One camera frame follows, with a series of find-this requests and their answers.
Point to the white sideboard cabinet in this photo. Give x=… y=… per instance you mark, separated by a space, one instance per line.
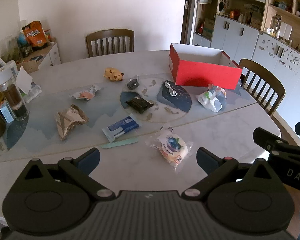
x=40 y=59

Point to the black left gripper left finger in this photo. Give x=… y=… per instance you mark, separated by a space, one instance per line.
x=48 y=199

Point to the white wall cabinet unit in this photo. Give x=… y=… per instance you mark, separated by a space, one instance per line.
x=264 y=31

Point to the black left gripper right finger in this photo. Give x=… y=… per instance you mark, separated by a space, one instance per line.
x=245 y=198

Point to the silver foil bag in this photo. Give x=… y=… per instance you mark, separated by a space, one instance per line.
x=67 y=119

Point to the yellow spotted pig toy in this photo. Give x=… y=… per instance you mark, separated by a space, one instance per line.
x=113 y=74

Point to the orange snack bag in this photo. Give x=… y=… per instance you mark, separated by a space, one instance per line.
x=35 y=35

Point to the small blue white box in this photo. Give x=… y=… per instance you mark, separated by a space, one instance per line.
x=6 y=112

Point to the red cardboard shoe box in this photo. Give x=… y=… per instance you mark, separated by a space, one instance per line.
x=198 y=66

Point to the blueberry snack packet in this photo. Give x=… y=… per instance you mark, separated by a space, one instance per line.
x=172 y=147

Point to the black snack packet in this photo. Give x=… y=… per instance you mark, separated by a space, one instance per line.
x=139 y=104

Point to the glass tea bottle white lid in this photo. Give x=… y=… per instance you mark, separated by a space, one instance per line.
x=12 y=94

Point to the wooden chair right side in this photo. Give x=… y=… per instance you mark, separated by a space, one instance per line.
x=262 y=85

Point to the patterned table mat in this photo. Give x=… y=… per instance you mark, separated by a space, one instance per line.
x=37 y=135

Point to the mint green nail file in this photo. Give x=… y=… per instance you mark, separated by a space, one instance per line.
x=120 y=143

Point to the small dark clear bag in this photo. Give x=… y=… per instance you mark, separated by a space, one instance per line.
x=133 y=82

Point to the wooden chair far side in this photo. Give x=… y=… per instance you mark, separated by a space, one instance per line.
x=111 y=41

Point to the pink white snack packet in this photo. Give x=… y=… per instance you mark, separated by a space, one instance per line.
x=86 y=94

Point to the paper tissue pack bag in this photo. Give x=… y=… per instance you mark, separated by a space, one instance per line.
x=213 y=99

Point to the blue white snack bar packet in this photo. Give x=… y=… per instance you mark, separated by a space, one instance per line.
x=121 y=127

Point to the white tissue pack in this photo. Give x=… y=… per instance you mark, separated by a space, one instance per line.
x=29 y=89

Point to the wooden chair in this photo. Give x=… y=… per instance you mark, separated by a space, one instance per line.
x=262 y=85
x=111 y=41

